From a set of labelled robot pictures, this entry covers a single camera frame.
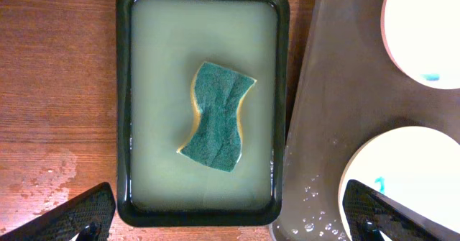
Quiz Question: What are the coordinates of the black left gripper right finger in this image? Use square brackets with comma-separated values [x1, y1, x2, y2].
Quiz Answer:
[342, 180, 459, 241]

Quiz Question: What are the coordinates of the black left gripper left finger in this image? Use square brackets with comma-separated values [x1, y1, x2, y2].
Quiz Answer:
[1, 182, 116, 240]

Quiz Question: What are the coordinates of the green yellow sponge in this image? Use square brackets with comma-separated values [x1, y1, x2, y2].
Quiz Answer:
[177, 62, 257, 172]

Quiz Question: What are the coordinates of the large brown serving tray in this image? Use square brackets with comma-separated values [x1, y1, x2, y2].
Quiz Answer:
[270, 0, 459, 240]

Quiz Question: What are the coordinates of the dark green water tray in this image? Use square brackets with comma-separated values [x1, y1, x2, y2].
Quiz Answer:
[116, 0, 290, 227]

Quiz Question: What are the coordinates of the white plate pink rim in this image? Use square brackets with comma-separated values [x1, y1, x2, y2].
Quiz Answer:
[380, 0, 459, 89]

